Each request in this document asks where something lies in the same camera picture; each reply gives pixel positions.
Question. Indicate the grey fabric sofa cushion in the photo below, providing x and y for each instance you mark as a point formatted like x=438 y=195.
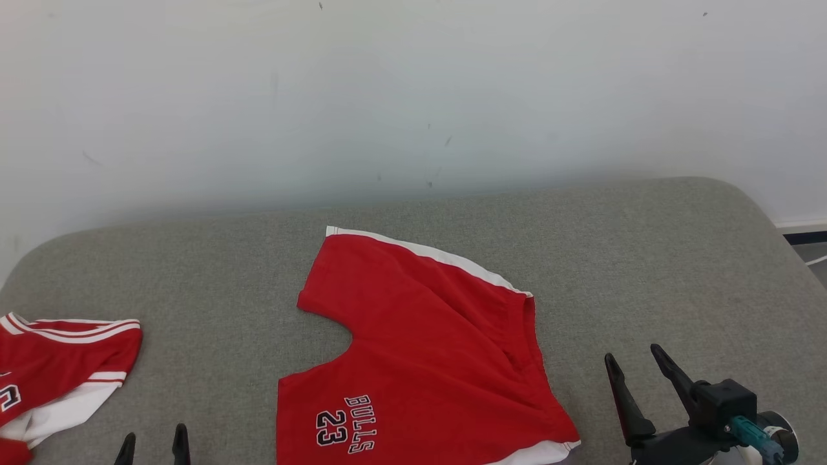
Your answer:
x=646 y=258

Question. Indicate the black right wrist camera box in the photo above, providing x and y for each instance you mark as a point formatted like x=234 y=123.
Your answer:
x=727 y=400

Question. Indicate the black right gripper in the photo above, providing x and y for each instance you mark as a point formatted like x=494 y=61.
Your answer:
x=678 y=449

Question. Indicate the red white-trimmed basketball jersey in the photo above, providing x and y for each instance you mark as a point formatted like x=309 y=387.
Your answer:
x=58 y=361

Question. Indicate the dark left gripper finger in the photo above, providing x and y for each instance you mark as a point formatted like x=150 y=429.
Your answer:
x=126 y=452
x=181 y=449

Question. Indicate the red Bulls 23 shorts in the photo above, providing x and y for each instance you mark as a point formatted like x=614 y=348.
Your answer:
x=439 y=361

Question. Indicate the white wall baseboard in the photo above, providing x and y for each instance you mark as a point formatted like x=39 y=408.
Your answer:
x=801 y=226

